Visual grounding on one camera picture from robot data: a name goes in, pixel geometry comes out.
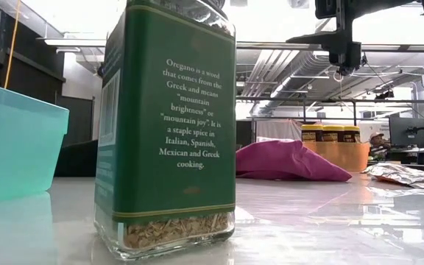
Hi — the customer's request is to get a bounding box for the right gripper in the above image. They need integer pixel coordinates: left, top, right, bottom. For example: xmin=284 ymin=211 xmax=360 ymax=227
xmin=287 ymin=31 xmax=362 ymax=77

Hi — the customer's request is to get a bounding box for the yellow-lid brown spice jar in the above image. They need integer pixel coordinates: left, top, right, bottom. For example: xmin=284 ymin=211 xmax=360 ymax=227
xmin=301 ymin=124 xmax=324 ymax=144
xmin=322 ymin=124 xmax=345 ymax=144

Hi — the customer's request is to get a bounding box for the yellow small cup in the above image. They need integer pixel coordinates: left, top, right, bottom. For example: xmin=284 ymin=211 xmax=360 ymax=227
xmin=343 ymin=125 xmax=361 ymax=144

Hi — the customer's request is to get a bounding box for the pale pink cloth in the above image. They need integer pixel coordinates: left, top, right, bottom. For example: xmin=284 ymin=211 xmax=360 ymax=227
xmin=255 ymin=136 xmax=296 ymax=144

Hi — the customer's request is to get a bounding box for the person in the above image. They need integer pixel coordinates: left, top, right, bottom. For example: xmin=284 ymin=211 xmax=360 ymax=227
xmin=368 ymin=131 xmax=392 ymax=156

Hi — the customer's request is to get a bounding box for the orange plastic bin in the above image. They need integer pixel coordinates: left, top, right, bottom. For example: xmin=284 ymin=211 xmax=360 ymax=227
xmin=303 ymin=141 xmax=371 ymax=173

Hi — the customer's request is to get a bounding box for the black computer monitor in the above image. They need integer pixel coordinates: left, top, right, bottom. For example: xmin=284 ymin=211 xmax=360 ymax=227
xmin=388 ymin=116 xmax=424 ymax=148

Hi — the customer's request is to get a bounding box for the magenta cloth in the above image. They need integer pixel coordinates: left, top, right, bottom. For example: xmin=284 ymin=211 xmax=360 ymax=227
xmin=236 ymin=139 xmax=353 ymax=183

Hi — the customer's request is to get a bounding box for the brown foil spice packet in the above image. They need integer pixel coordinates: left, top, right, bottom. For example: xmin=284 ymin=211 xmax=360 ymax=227
xmin=361 ymin=163 xmax=424 ymax=190

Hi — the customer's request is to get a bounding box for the ceiling light fixture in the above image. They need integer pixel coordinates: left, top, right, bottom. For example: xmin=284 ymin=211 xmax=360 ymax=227
xmin=37 ymin=36 xmax=107 ymax=48

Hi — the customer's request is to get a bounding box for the teal plastic bin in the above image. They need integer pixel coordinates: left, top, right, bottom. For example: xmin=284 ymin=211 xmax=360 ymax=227
xmin=0 ymin=79 xmax=70 ymax=206

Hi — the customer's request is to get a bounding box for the silver ventilation duct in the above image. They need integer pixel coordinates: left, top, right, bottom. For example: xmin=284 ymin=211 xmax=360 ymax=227
xmin=259 ymin=51 xmax=331 ymax=116

